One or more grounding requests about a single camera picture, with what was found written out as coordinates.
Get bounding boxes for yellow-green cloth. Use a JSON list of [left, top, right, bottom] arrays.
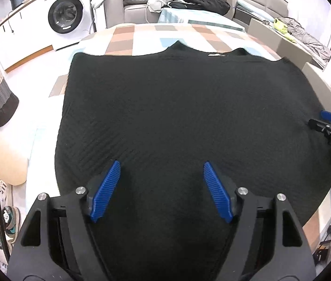
[[273, 18, 296, 43]]

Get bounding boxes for white cabinet with wooden trim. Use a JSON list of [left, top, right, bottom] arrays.
[[0, 0, 55, 72]]

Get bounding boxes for cream waste bin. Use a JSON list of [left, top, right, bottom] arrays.
[[0, 124, 28, 186]]

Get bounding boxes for teal checkered cloth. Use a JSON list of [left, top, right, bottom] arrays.
[[157, 7, 246, 33]]

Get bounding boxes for white and green sneaker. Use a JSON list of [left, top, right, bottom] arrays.
[[2, 206, 21, 244]]

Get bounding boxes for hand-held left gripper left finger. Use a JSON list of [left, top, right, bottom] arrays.
[[7, 159, 121, 281]]

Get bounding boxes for white washing machine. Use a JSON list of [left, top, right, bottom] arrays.
[[40, 0, 97, 50]]

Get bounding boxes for light grey clothes pile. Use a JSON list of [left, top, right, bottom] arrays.
[[146, 0, 180, 14]]

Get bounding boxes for grey sofa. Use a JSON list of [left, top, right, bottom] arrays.
[[103, 0, 232, 30]]

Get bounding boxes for checkered blanket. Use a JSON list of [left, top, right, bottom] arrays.
[[26, 23, 331, 240]]

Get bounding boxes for black knit sweater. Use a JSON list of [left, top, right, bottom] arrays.
[[55, 41, 331, 281]]

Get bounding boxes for light blue pillow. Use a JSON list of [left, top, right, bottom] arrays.
[[236, 0, 267, 21]]

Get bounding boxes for grey puffer jacket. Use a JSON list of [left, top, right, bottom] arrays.
[[278, 16, 331, 65]]

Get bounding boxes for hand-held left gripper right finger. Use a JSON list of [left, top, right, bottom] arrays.
[[203, 161, 318, 281]]

